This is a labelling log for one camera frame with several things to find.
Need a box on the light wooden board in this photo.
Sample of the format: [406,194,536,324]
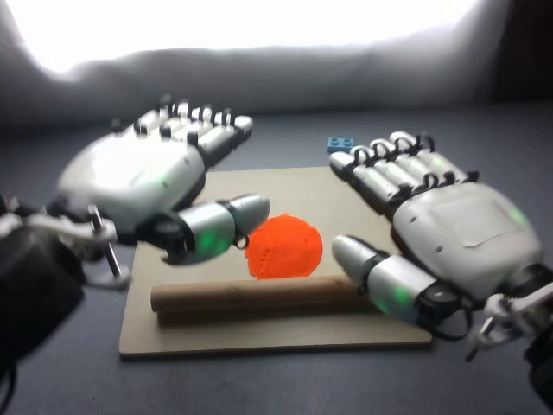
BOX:
[118,166,433,360]

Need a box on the grey table cloth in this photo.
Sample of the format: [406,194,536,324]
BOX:
[0,105,553,415]

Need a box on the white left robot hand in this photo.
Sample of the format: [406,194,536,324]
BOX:
[58,97,271,267]

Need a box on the wooden rolling pin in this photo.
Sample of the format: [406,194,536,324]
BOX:
[149,275,375,313]

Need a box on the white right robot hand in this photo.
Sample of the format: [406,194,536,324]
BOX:
[328,131,544,328]

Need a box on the white backdrop sheet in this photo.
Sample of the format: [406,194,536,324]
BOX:
[0,0,553,129]

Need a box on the flat orange dough disc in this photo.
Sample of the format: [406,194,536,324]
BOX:
[244,212,324,281]

